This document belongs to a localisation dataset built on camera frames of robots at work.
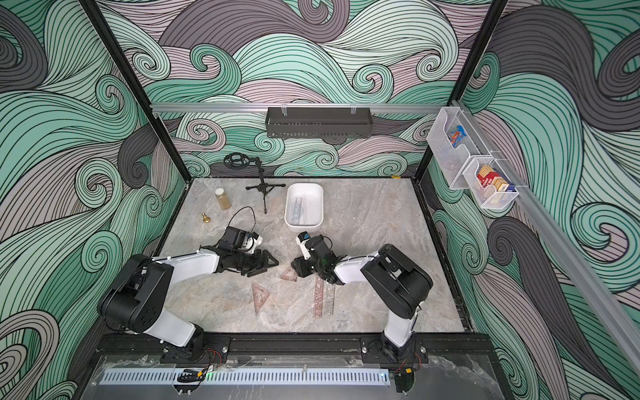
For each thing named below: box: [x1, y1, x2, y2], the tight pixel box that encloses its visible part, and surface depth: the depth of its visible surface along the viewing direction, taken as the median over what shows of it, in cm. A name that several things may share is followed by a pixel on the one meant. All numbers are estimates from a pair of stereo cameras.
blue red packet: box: [450, 125, 467, 148], surface depth 85 cm
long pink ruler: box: [314, 272, 325, 319], surface depth 85 cm
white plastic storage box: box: [284, 182, 325, 233], surface depth 110 cm
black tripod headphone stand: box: [223, 152, 286, 215], surface depth 97 cm
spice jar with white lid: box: [215, 187, 232, 211], surface depth 106 cm
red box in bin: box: [476, 165, 510, 192], surface depth 67 cm
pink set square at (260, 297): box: [251, 281, 272, 315], surface depth 86 cm
